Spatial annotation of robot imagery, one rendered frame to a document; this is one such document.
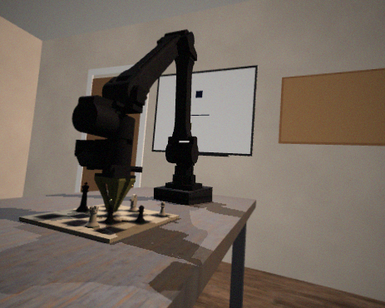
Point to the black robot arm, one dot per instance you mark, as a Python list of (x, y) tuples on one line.
[(98, 115)]

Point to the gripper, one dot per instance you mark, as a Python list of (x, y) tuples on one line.
[(119, 158)]

